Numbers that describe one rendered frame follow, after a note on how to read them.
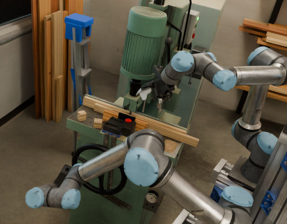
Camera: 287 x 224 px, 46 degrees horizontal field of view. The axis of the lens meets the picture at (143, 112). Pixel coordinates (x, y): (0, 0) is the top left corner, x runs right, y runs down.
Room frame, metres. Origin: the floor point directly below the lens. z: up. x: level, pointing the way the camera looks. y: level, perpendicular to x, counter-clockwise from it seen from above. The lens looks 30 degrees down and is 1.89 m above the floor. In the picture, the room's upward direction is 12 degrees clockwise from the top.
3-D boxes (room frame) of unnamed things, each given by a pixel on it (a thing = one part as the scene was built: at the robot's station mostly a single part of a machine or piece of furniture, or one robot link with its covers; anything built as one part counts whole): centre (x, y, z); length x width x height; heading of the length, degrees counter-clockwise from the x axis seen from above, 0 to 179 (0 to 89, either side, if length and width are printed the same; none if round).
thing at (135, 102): (1.58, 0.06, 1.03); 0.14 x 0.07 x 0.09; 165
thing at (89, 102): (1.57, 0.05, 0.93); 0.60 x 0.02 x 0.05; 75
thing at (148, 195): (1.29, -0.13, 0.65); 0.06 x 0.04 x 0.08; 75
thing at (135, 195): (1.67, 0.04, 0.36); 0.58 x 0.45 x 0.71; 165
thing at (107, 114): (1.49, 0.09, 0.94); 0.23 x 0.02 x 0.07; 75
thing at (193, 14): (1.83, -0.15, 1.40); 0.10 x 0.06 x 0.16; 165
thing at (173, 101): (1.70, -0.13, 1.02); 0.09 x 0.07 x 0.12; 75
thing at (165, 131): (1.54, -0.02, 0.92); 0.60 x 0.02 x 0.04; 75
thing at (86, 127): (1.45, 0.08, 0.87); 0.61 x 0.30 x 0.06; 75
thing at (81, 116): (1.49, 0.31, 0.92); 0.04 x 0.03 x 0.04; 132
